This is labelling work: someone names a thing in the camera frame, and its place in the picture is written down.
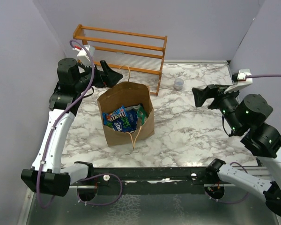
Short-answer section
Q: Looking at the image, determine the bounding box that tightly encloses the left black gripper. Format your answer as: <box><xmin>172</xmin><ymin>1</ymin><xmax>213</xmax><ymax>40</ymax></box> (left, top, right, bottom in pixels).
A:
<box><xmin>75</xmin><ymin>60</ymin><xmax>123</xmax><ymax>92</ymax></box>

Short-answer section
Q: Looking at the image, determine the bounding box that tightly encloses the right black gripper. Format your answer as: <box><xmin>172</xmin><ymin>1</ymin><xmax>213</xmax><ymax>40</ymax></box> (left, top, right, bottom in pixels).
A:
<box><xmin>192</xmin><ymin>82</ymin><xmax>243</xmax><ymax>133</ymax></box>

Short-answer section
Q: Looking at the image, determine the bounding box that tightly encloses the blue m&m's snack packet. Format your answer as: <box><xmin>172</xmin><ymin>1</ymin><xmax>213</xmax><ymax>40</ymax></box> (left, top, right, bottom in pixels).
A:
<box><xmin>102</xmin><ymin>105</ymin><xmax>127</xmax><ymax>125</ymax></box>

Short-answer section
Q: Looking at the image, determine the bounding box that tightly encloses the brown paper bag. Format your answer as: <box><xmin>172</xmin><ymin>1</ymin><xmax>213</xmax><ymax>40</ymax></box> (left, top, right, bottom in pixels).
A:
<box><xmin>97</xmin><ymin>80</ymin><xmax>155</xmax><ymax>148</ymax></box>

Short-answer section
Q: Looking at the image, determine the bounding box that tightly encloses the blue salt vinegar chips bag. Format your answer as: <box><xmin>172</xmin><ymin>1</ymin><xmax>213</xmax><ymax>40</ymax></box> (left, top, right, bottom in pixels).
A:
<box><xmin>112</xmin><ymin>110</ymin><xmax>137</xmax><ymax>133</ymax></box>

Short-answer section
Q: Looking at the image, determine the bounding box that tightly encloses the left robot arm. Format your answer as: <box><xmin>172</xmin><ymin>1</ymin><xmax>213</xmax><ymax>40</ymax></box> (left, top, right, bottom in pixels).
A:
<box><xmin>21</xmin><ymin>58</ymin><xmax>123</xmax><ymax>196</ymax></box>

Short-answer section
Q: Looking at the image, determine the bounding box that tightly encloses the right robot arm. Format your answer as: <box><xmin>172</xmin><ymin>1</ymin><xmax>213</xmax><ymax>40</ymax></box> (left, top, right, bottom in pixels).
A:
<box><xmin>192</xmin><ymin>84</ymin><xmax>281</xmax><ymax>217</ymax></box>

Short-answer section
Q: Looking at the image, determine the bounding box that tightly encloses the small clear plastic cup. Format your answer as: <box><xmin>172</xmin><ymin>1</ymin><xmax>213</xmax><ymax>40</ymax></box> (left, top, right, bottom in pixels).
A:
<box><xmin>173</xmin><ymin>78</ymin><xmax>184</xmax><ymax>90</ymax></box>

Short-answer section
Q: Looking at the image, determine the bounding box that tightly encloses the wooden shelf rack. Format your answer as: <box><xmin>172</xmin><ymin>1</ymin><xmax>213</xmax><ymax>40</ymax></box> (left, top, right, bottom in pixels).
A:
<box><xmin>73</xmin><ymin>24</ymin><xmax>168</xmax><ymax>96</ymax></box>

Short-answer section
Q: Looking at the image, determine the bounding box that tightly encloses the green snack packet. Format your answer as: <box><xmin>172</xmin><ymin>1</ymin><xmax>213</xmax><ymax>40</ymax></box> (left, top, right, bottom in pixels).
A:
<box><xmin>137</xmin><ymin>104</ymin><xmax>148</xmax><ymax>125</ymax></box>

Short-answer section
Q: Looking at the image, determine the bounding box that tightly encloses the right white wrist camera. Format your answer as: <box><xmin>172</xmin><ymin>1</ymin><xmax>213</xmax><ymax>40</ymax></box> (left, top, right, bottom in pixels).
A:
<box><xmin>224</xmin><ymin>69</ymin><xmax>253</xmax><ymax>94</ymax></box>

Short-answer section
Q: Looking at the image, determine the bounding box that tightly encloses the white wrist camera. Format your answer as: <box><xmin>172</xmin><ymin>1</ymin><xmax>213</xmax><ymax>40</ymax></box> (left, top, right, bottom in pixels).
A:
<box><xmin>72</xmin><ymin>45</ymin><xmax>95</xmax><ymax>67</ymax></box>
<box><xmin>224</xmin><ymin>69</ymin><xmax>253</xmax><ymax>94</ymax></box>

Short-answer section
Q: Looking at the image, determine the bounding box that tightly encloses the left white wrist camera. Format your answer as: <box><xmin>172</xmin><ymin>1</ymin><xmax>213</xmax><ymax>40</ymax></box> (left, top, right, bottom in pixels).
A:
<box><xmin>72</xmin><ymin>45</ymin><xmax>95</xmax><ymax>67</ymax></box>

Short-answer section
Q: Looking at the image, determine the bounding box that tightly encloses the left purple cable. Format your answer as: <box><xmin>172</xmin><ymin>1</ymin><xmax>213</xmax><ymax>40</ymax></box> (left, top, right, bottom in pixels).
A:
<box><xmin>36</xmin><ymin>39</ymin><xmax>95</xmax><ymax>209</ymax></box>

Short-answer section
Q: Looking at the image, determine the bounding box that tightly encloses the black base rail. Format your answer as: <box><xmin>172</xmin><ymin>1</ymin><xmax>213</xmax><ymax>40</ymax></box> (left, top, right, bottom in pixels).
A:
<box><xmin>77</xmin><ymin>166</ymin><xmax>224</xmax><ymax>206</ymax></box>

